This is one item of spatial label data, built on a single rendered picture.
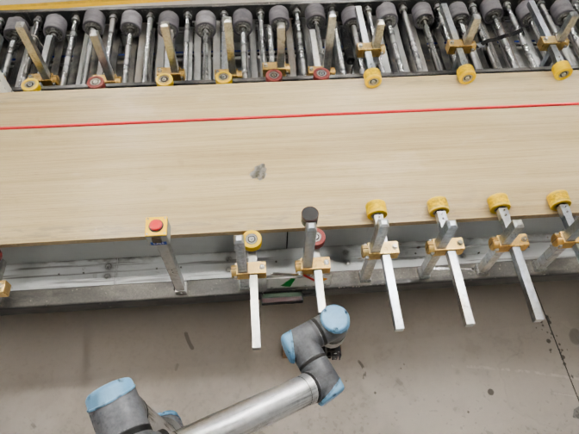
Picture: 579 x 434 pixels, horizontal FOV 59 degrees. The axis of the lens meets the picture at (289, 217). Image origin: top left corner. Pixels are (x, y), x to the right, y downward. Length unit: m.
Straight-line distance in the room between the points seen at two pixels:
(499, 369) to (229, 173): 1.73
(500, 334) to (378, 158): 1.28
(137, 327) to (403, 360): 1.42
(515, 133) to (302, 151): 0.97
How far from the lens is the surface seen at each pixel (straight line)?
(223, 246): 2.28
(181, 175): 2.22
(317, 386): 1.52
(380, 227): 1.79
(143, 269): 2.35
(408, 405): 2.81
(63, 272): 2.45
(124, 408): 1.31
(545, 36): 2.99
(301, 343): 1.57
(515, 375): 3.02
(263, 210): 2.09
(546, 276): 2.48
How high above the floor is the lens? 2.68
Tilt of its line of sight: 59 degrees down
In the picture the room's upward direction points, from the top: 2 degrees clockwise
